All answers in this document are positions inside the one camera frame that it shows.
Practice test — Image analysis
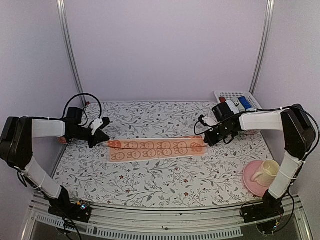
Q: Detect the pink saucer plate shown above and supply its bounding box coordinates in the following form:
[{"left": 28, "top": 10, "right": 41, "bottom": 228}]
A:
[{"left": 242, "top": 160, "right": 280, "bottom": 198}]

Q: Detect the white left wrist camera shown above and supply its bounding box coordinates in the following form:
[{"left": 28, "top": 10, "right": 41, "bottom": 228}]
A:
[{"left": 89, "top": 117, "right": 110, "bottom": 136}]

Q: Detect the black right camera cable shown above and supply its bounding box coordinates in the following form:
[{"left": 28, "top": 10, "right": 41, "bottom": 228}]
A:
[{"left": 193, "top": 106, "right": 320, "bottom": 226}]

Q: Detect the cream ceramic mug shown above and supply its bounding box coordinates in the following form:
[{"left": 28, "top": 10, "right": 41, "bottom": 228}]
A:
[{"left": 250, "top": 160, "right": 280, "bottom": 187}]

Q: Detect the right aluminium frame post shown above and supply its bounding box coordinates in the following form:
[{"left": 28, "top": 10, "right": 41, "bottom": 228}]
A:
[{"left": 249, "top": 0, "right": 275, "bottom": 95}]

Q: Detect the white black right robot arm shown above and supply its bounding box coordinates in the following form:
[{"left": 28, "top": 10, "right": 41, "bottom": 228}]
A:
[{"left": 198, "top": 103, "right": 320, "bottom": 218}]

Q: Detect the black left camera cable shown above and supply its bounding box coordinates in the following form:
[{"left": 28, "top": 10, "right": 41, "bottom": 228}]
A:
[{"left": 62, "top": 93, "right": 103, "bottom": 126}]

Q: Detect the light blue terry towel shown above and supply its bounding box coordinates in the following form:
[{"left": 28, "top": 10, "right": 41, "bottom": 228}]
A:
[{"left": 225, "top": 99, "right": 239, "bottom": 114}]

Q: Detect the dark red rolled towel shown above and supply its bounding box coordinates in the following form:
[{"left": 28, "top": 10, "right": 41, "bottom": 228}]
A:
[{"left": 219, "top": 97, "right": 227, "bottom": 103}]

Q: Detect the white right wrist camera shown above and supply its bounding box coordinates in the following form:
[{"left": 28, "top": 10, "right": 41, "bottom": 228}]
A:
[{"left": 198, "top": 115, "right": 218, "bottom": 127}]

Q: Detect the aluminium frame post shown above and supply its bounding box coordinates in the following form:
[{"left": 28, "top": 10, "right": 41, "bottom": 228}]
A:
[
  {"left": 249, "top": 0, "right": 275, "bottom": 95},
  {"left": 56, "top": 0, "right": 84, "bottom": 94}
]

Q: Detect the aluminium front rail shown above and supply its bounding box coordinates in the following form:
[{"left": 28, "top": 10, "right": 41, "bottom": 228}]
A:
[{"left": 21, "top": 194, "right": 315, "bottom": 240}]

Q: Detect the panda print rolled towel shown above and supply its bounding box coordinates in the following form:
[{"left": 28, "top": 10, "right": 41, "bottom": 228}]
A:
[{"left": 232, "top": 97, "right": 246, "bottom": 112}]

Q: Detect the left aluminium frame post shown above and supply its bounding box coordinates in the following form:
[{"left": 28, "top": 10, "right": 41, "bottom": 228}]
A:
[{"left": 56, "top": 0, "right": 84, "bottom": 94}]

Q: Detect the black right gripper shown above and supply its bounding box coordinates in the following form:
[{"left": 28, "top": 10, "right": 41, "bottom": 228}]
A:
[{"left": 205, "top": 123, "right": 235, "bottom": 147}]

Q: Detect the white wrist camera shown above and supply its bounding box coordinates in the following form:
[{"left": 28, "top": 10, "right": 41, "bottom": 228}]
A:
[
  {"left": 89, "top": 117, "right": 110, "bottom": 136},
  {"left": 198, "top": 115, "right": 218, "bottom": 127}
]

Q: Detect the white perforated plastic basket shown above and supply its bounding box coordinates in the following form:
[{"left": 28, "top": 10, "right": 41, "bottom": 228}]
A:
[{"left": 212, "top": 91, "right": 261, "bottom": 138}]

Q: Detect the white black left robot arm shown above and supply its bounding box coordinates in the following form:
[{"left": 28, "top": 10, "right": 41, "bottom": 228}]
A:
[{"left": 0, "top": 107, "right": 110, "bottom": 217}]

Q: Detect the black camera cable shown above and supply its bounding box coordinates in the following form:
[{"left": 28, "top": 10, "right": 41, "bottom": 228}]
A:
[
  {"left": 193, "top": 106, "right": 320, "bottom": 226},
  {"left": 62, "top": 93, "right": 103, "bottom": 126}
]

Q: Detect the orange patterned towel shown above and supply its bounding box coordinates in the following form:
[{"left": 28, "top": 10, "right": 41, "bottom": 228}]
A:
[{"left": 105, "top": 136, "right": 208, "bottom": 163}]

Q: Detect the dark blue rolled towel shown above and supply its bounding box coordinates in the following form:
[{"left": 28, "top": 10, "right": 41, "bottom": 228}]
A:
[{"left": 238, "top": 96, "right": 253, "bottom": 110}]

